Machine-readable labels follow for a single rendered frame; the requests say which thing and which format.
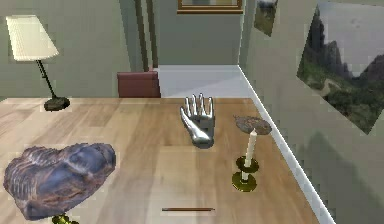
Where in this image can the dark brown door frame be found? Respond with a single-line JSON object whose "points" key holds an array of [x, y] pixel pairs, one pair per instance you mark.
{"points": [[146, 33]]}

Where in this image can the white shade table lamp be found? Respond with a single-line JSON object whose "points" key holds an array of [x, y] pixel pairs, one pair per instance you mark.
{"points": [[30, 38]]}

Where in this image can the white candle brass holder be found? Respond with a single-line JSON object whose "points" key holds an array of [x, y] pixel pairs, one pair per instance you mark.
{"points": [[248, 160]]}

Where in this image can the small mountain landscape picture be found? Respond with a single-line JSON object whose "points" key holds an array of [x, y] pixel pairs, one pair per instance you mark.
{"points": [[265, 16]]}

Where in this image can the wood framed wall picture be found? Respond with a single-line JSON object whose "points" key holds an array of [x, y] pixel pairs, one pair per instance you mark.
{"points": [[210, 6]]}

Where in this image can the silver hand statue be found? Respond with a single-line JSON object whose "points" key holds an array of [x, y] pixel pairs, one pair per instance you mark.
{"points": [[201, 123]]}

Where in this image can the thin brown pencil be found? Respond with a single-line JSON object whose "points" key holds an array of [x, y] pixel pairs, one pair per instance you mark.
{"points": [[188, 209]]}

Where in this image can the large mountain landscape picture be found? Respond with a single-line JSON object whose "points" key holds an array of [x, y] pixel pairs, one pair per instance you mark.
{"points": [[343, 66]]}

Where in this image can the blue grey rock statue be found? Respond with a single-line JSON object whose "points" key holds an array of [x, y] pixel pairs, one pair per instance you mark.
{"points": [[56, 180]]}

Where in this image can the brown flat round dish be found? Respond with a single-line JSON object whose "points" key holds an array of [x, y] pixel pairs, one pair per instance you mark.
{"points": [[253, 124]]}

